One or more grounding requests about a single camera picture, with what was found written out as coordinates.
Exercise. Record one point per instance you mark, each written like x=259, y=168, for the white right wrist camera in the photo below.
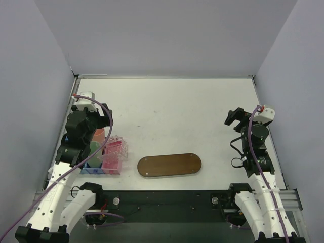
x=265, y=115

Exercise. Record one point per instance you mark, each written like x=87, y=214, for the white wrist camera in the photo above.
x=82, y=103
x=265, y=115

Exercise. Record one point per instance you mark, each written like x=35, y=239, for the clear crystal toothbrush holder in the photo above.
x=115, y=150

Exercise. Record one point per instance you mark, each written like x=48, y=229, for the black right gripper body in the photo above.
x=239, y=121

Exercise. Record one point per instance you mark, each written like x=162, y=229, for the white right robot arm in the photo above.
x=259, y=199

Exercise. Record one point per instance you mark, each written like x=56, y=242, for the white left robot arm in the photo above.
x=51, y=221

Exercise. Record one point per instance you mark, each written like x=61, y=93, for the oval wooden tray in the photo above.
x=169, y=165

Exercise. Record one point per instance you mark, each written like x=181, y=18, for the coral plastic cup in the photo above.
x=99, y=135

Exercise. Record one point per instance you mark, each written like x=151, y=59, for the pink plastic bin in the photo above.
x=112, y=168

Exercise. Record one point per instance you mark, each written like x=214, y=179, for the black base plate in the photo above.
x=168, y=206

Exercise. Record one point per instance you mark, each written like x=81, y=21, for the green plastic cup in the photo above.
x=95, y=161

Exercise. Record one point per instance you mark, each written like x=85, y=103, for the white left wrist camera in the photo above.
x=82, y=103

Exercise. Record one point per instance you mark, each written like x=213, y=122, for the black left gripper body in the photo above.
x=102, y=120

